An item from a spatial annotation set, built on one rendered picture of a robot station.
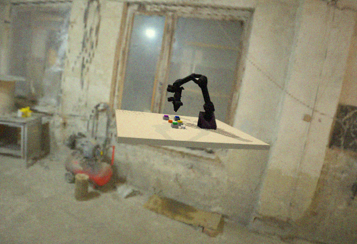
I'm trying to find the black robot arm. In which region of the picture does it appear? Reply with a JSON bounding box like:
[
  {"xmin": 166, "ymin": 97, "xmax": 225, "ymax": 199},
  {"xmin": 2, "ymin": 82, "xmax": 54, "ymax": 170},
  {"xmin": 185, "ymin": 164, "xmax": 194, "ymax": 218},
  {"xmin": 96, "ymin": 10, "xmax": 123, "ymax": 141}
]
[{"xmin": 167, "ymin": 73, "xmax": 215, "ymax": 120}]

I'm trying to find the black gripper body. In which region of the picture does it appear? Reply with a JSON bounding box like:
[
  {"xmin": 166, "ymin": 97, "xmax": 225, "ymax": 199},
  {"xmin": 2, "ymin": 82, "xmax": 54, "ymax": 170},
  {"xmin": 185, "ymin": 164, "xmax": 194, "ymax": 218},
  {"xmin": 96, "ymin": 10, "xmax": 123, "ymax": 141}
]
[{"xmin": 173, "ymin": 94, "xmax": 183, "ymax": 106}]

